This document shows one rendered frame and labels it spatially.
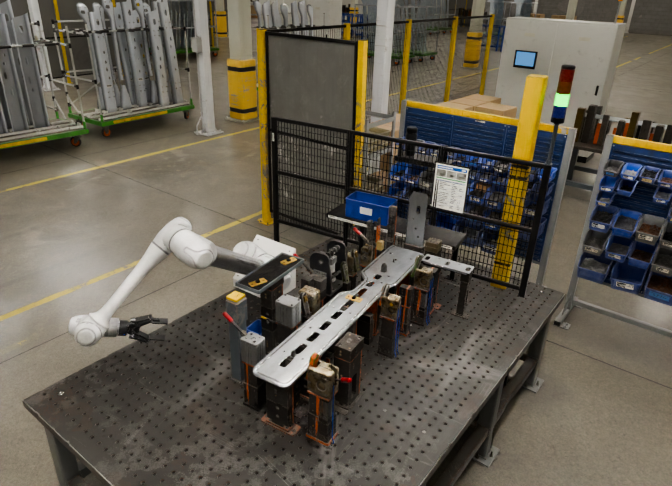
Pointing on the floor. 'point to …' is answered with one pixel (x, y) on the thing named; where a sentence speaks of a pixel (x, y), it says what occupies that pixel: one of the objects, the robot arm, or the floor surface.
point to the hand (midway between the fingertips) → (163, 329)
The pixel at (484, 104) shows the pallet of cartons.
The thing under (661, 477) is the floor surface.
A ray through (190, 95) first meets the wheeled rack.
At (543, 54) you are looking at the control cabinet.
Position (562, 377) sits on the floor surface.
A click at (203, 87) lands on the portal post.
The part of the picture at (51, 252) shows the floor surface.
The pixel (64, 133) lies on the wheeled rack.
